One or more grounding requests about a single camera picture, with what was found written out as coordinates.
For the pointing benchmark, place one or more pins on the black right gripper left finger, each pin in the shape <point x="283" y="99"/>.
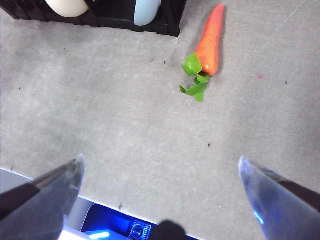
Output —
<point x="37" y="212"/>

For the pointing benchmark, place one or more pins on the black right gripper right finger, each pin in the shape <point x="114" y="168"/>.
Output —
<point x="287" y="212"/>

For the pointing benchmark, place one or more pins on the orange carrot with green leaves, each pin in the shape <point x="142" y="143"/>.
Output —
<point x="210" y="45"/>

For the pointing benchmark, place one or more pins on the black plate rack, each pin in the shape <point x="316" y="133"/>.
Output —
<point x="112" y="20"/>

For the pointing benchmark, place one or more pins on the white plate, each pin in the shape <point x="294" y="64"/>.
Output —
<point x="67" y="7"/>

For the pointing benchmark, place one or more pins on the blue plate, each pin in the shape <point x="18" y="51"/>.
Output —
<point x="146" y="12"/>

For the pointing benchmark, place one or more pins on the white device with blue light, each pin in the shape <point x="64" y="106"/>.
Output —
<point x="110" y="220"/>

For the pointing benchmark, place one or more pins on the black rounded cap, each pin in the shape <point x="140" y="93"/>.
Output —
<point x="168" y="231"/>

